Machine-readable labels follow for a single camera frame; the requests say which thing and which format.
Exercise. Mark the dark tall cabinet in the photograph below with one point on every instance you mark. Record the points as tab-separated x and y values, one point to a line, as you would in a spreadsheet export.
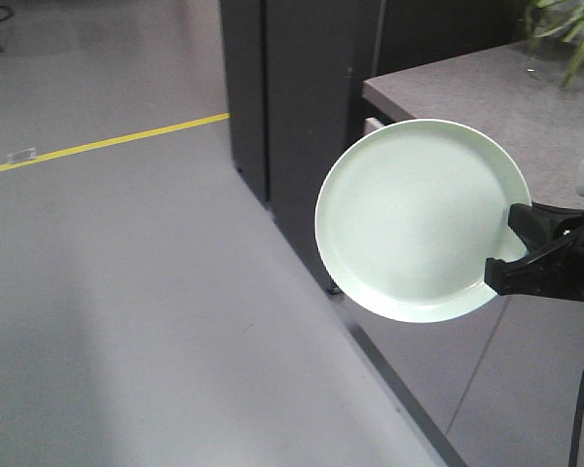
295	72

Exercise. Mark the light green round plate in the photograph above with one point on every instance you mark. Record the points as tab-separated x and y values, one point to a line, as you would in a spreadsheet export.
408	215

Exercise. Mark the green potted plant white pot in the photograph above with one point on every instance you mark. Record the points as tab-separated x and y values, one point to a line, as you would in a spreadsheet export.
558	20

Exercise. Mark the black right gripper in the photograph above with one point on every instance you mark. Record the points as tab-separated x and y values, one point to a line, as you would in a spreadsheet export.
554	266

